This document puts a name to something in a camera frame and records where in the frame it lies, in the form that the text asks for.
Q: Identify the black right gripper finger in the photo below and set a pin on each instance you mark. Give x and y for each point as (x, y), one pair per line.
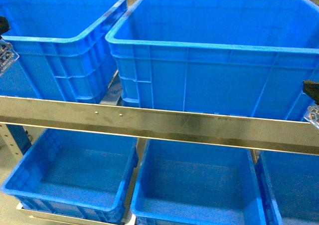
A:
(311, 89)

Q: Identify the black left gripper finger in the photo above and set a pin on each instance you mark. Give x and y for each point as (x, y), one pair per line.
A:
(4, 25)

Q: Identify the yellow mushroom push button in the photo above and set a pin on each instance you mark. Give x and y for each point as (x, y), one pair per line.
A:
(312, 115)

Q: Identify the large blue crate left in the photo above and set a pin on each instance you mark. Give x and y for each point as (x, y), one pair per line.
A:
(63, 53)

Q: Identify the large blue crate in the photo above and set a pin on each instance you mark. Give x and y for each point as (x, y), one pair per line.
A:
(63, 53)
(230, 57)

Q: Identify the large blue crate centre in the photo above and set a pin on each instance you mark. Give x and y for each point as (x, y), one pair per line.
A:
(230, 57)

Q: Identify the lower blue crate right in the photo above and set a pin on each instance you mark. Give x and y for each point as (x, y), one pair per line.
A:
(289, 187)

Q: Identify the lower blue crate left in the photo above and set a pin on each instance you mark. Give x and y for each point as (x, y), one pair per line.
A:
(76, 174)

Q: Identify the lower blue crate middle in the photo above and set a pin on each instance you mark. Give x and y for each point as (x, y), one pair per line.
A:
(182, 183)

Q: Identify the steel shelf rail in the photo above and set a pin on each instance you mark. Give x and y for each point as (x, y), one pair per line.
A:
(223, 130)

